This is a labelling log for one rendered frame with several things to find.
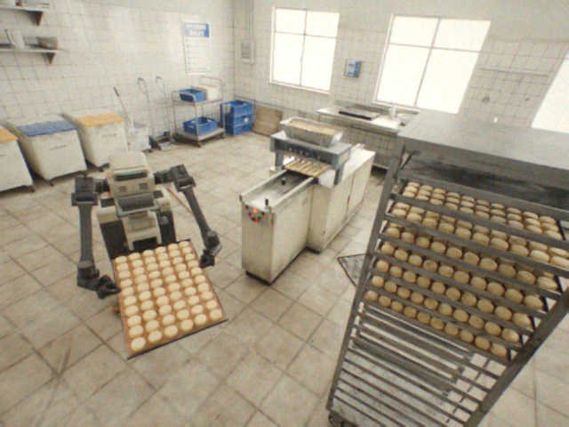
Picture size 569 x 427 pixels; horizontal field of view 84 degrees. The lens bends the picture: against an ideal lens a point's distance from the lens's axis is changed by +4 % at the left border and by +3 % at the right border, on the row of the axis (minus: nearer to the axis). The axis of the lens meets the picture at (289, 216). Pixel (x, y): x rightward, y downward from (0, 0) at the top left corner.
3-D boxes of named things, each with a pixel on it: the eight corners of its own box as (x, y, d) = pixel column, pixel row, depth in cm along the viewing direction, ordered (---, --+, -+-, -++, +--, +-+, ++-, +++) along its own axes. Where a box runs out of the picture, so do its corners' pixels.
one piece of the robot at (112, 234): (110, 258, 280) (85, 173, 236) (173, 243, 306) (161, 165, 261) (114, 282, 257) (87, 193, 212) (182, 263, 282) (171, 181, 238)
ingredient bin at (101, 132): (100, 174, 456) (84, 122, 415) (78, 162, 486) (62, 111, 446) (134, 165, 494) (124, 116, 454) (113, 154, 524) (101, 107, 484)
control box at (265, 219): (245, 215, 261) (245, 201, 254) (268, 224, 251) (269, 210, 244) (243, 217, 258) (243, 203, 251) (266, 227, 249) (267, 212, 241)
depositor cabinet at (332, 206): (315, 195, 454) (323, 140, 410) (361, 211, 425) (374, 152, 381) (266, 235, 359) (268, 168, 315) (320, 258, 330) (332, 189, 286)
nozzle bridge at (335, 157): (285, 159, 339) (287, 128, 322) (346, 177, 310) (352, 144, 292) (268, 168, 315) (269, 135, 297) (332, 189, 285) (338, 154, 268)
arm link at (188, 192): (190, 176, 182) (172, 182, 177) (192, 173, 177) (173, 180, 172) (220, 243, 185) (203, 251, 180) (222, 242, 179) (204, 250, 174)
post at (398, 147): (324, 408, 189) (396, 134, 100) (326, 404, 192) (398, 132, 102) (329, 411, 188) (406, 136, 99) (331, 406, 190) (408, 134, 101)
